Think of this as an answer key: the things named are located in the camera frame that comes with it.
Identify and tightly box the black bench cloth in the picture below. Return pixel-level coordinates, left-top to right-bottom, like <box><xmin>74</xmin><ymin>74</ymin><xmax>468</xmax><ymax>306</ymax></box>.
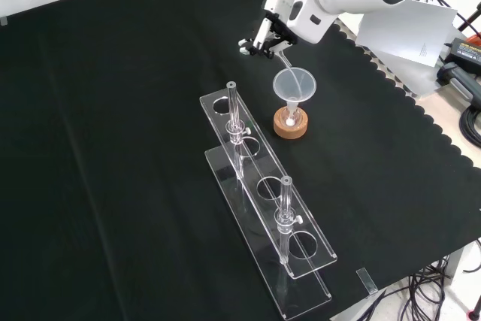
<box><xmin>0</xmin><ymin>0</ymin><xmax>481</xmax><ymax>321</ymax></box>

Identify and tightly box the small round-bottom glass flask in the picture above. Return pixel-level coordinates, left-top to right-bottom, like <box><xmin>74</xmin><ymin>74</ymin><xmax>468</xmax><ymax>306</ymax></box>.
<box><xmin>282</xmin><ymin>104</ymin><xmax>303</xmax><ymax>129</ymax></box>

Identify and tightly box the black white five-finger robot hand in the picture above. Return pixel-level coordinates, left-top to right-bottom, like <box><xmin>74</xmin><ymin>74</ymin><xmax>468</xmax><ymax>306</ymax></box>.
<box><xmin>237</xmin><ymin>0</ymin><xmax>302</xmax><ymax>61</ymax></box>

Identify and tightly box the white card sheet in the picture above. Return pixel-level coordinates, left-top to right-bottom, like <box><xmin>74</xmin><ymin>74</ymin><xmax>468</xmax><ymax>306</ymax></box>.
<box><xmin>354</xmin><ymin>0</ymin><xmax>458</xmax><ymax>67</ymax></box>

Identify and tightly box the clear acrylic funnel stand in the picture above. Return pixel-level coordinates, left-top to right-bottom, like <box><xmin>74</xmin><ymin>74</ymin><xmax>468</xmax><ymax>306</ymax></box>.
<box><xmin>198</xmin><ymin>80</ymin><xmax>338</xmax><ymax>320</ymax></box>

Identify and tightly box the black floor cable bundle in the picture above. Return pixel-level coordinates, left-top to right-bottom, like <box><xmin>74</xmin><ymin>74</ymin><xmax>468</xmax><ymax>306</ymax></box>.
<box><xmin>360</xmin><ymin>253</ymin><xmax>454</xmax><ymax>321</ymax></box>

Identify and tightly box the coiled black cable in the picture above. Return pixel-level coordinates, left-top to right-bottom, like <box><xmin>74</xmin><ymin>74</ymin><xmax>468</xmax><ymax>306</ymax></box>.
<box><xmin>458</xmin><ymin>104</ymin><xmax>481</xmax><ymax>147</ymax></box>

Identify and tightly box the black power adapter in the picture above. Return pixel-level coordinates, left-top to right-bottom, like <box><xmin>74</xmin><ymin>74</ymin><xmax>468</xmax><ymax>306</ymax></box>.
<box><xmin>448</xmin><ymin>37</ymin><xmax>481</xmax><ymax>76</ymax></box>

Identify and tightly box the cork ring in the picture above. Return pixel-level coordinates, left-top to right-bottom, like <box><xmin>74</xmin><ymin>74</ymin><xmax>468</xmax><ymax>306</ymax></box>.
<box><xmin>273</xmin><ymin>107</ymin><xmax>310</xmax><ymax>141</ymax></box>

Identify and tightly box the pale base board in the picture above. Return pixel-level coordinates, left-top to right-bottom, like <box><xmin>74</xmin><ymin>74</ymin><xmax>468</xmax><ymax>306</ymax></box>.
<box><xmin>333</xmin><ymin>14</ymin><xmax>449</xmax><ymax>98</ymax></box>

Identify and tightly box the clear plastic funnel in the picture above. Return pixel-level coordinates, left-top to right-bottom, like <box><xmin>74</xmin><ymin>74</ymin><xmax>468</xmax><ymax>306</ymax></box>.
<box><xmin>272</xmin><ymin>67</ymin><xmax>318</xmax><ymax>112</ymax></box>

